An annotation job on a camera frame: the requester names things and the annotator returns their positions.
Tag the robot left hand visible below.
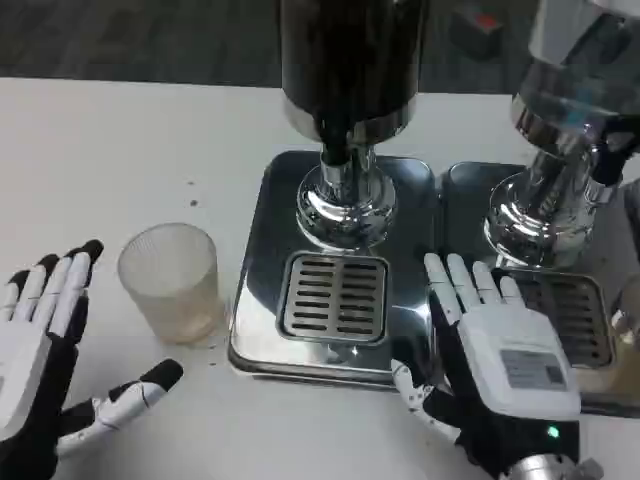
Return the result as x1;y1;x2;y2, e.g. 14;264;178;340
0;239;185;480

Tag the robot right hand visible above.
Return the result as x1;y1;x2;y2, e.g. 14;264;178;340
391;252;584;470

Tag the slotted steel drip grid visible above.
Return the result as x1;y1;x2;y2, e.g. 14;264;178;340
275;251;391;347
491;268;616;370

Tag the steel drip tray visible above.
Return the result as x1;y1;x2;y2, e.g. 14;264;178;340
228;151;442;387
441;160;640;407

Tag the clear ribbed glass cup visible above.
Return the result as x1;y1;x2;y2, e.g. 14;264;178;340
117;223;222;345

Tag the clear liquid drink dispenser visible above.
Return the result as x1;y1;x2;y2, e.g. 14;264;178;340
483;0;640;272

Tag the dark box with red patch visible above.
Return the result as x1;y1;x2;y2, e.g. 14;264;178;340
448;8;507;57

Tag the dark liquid drink dispenser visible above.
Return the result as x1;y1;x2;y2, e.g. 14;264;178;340
278;0;427;251

